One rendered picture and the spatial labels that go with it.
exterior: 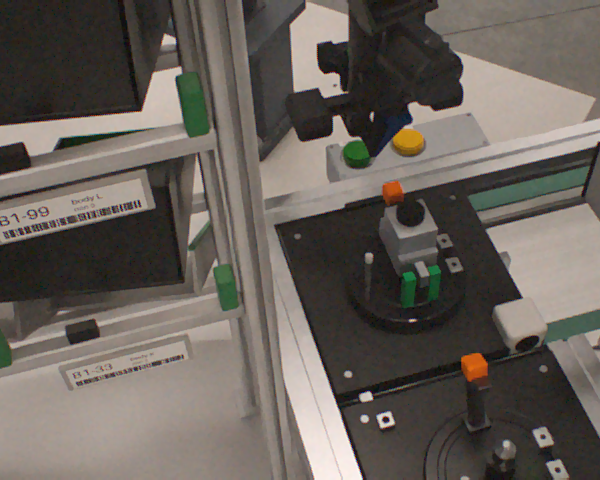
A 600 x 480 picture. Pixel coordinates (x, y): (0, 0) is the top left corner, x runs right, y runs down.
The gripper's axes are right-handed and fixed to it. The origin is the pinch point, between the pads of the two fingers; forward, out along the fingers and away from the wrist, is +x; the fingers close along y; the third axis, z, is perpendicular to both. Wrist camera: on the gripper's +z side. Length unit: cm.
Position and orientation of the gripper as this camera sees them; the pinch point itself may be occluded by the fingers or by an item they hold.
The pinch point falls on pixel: (373, 133)
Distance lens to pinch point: 99.2
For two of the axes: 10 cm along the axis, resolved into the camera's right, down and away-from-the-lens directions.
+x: 0.4, 6.2, 7.8
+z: -2.7, -7.4, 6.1
